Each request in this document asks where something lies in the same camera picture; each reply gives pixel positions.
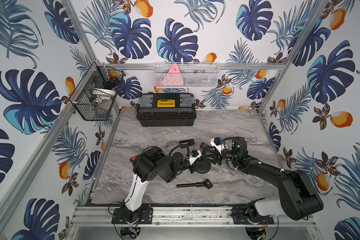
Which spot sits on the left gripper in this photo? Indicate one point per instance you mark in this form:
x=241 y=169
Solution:
x=200 y=156

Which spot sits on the black round stand base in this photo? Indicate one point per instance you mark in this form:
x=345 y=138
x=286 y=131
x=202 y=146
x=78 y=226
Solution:
x=203 y=166

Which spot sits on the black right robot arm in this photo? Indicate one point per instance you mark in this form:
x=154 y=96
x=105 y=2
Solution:
x=298 y=198

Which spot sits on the black plastic toolbox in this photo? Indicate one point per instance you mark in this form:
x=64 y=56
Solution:
x=166 y=110

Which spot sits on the pink triangular object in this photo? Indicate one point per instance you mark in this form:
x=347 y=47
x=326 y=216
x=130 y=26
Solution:
x=171 y=77

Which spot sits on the white mesh wall basket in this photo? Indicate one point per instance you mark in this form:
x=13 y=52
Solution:
x=195 y=75

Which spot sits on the black wire basket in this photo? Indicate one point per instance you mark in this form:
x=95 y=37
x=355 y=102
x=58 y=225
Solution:
x=96 y=94

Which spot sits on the aluminium front rail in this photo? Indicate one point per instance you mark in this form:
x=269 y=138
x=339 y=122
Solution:
x=226 y=216

